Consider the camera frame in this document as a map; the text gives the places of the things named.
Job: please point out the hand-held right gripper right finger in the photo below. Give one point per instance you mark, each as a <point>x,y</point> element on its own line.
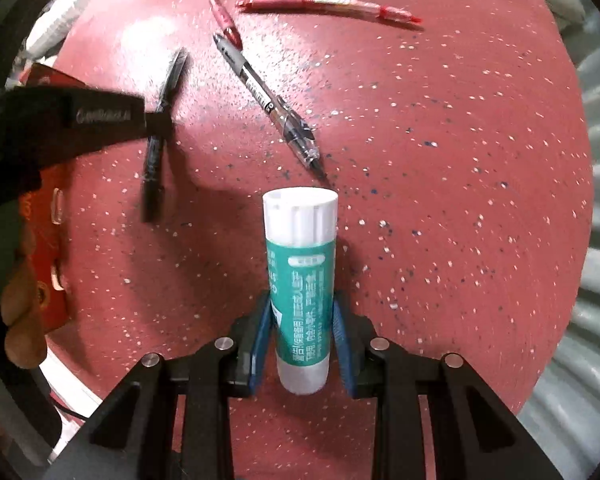
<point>342,345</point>

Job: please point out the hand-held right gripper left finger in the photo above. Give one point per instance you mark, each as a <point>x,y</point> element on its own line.
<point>260,345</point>

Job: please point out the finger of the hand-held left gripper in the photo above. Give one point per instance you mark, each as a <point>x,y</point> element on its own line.
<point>159,122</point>

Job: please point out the black pen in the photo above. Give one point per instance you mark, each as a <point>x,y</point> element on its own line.
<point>155,180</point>

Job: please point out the green and white glue stick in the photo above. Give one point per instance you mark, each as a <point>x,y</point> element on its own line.
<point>300,280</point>

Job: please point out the red cardboard box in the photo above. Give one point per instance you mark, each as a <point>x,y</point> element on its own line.
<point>50,220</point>

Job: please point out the person's left hand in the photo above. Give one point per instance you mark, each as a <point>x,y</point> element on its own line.
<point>25,340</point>

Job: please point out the white printed cloth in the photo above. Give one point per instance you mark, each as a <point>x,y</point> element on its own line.
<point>60,15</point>

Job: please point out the grey grip clear pen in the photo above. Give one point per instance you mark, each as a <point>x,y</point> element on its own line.
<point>260,90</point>

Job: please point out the clear barrel red grip pen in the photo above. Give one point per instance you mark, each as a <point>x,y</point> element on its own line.
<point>225,17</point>

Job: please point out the red gel pen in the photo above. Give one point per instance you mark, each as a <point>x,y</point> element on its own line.
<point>305,4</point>

